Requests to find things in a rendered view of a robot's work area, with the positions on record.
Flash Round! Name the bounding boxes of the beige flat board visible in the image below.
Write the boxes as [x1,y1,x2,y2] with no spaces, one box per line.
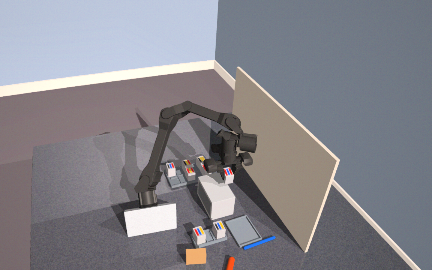
[232,67,340,252]

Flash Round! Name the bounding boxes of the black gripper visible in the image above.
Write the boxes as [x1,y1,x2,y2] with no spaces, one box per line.
[203,147,253,180]

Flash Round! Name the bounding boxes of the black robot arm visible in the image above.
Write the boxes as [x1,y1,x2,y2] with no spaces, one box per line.
[134,101,257,209]

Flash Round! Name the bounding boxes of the orange cylinder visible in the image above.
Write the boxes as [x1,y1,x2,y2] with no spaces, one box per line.
[226,256,235,270]

